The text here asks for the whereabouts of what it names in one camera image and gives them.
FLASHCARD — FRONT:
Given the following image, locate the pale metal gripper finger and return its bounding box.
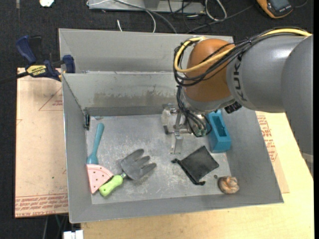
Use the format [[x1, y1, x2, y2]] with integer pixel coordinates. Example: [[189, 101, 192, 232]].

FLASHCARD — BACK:
[[170, 131, 184, 155]]

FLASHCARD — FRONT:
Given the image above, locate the teal plastic spoon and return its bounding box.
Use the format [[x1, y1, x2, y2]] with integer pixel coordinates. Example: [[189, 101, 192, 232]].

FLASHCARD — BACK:
[[86, 122, 105, 165]]

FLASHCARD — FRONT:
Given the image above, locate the tan sea shell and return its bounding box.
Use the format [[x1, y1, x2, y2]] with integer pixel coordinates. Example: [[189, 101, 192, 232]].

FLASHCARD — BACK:
[[217, 175, 240, 194]]

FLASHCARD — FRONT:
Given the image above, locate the green-handled grey garden fork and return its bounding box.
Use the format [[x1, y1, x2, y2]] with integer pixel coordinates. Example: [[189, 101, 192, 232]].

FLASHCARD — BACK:
[[99, 148, 157, 197]]

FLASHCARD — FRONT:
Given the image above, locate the grey metal bin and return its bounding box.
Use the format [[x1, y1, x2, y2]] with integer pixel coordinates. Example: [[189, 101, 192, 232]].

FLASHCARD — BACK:
[[58, 28, 284, 224]]

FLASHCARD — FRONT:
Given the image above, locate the brown cardboard board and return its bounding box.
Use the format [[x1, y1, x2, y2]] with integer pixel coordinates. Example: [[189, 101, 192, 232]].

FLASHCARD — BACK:
[[14, 67, 290, 219]]

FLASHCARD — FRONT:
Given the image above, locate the pink toy watermelon slice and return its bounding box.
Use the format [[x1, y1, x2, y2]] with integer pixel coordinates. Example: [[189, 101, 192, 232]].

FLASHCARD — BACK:
[[86, 163, 114, 195]]

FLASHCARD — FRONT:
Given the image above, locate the blue rectangular open box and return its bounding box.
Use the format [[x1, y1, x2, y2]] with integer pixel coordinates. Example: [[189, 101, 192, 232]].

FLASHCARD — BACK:
[[205, 109, 232, 153]]

